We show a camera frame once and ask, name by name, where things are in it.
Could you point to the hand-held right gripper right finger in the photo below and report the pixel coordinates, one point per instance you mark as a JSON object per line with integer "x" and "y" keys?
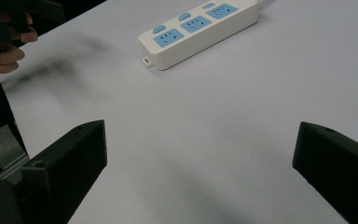
{"x": 338, "y": 165}

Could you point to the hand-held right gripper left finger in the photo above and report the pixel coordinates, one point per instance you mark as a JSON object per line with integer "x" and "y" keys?
{"x": 71, "y": 161}

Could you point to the white power strip blue sockets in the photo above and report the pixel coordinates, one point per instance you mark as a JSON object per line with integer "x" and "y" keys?
{"x": 195, "y": 34}

